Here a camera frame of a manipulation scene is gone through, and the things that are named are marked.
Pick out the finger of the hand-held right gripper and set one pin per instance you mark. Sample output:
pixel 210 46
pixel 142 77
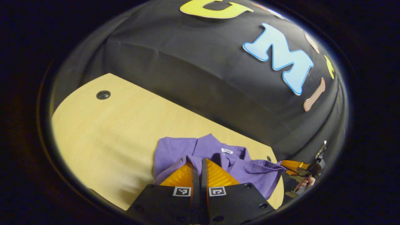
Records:
pixel 293 165

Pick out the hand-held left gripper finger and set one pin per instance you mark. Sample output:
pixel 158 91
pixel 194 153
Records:
pixel 203 187
pixel 196 193

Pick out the purple shirt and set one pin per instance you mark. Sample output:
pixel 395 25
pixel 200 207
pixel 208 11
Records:
pixel 250 172

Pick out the black backdrop cloth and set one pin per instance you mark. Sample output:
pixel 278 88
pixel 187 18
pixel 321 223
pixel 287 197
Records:
pixel 203 68

